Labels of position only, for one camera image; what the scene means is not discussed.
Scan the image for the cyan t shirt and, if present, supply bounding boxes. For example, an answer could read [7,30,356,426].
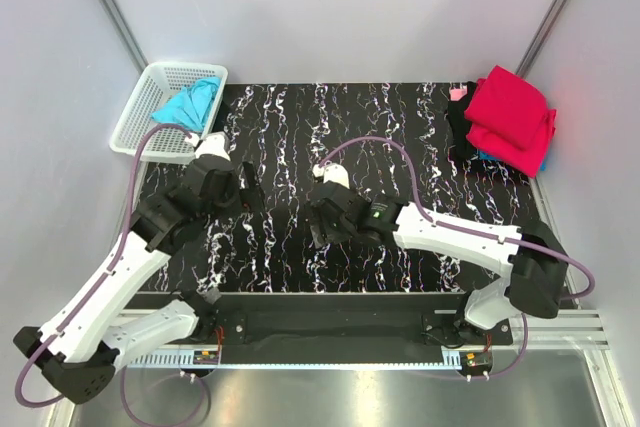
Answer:
[151,77,220,133]

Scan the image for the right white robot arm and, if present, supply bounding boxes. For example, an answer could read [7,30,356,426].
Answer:
[306,181,568,348]

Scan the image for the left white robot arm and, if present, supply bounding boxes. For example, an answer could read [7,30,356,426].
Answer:
[13,154,264,404]

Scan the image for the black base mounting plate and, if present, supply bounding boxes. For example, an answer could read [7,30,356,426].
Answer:
[158,291,514,365]

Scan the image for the white plastic basket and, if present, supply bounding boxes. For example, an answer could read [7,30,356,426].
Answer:
[110,61,228,164]

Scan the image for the folded black t shirt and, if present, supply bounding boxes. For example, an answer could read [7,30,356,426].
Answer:
[446,82,477,161]

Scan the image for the folded blue t shirt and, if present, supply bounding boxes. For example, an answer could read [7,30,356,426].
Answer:
[477,151,547,171]

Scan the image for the pink paper tag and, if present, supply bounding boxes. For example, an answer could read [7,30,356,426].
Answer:
[449,86,468,102]

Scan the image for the folded red t shirt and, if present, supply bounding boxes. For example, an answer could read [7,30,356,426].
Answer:
[464,66,556,177]

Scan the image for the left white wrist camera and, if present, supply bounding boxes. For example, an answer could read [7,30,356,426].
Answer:
[195,132,230,160]

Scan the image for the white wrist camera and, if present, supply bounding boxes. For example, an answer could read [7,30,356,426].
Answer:
[312,162,350,189]
[195,132,230,160]

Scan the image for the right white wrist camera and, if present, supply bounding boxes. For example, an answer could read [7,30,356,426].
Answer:
[312,162,350,189]

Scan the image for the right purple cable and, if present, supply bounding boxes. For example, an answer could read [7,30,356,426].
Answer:
[319,136,597,382]

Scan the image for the left corner metal post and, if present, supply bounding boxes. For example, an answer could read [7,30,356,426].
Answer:
[99,0,148,72]

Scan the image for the corner metal post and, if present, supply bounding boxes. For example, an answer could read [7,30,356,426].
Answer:
[516,0,570,78]
[99,0,148,72]

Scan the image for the right corner metal post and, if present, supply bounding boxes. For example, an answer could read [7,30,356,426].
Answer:
[516,0,570,78]

